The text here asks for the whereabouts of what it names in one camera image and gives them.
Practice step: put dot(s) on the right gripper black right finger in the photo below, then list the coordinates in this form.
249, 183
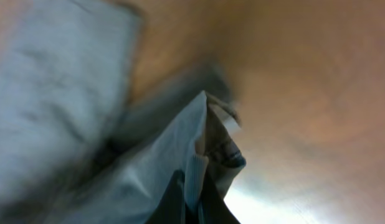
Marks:
212, 208

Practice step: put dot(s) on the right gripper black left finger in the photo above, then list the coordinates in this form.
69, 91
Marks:
171, 208

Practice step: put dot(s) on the grey shorts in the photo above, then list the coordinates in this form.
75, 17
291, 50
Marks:
72, 151

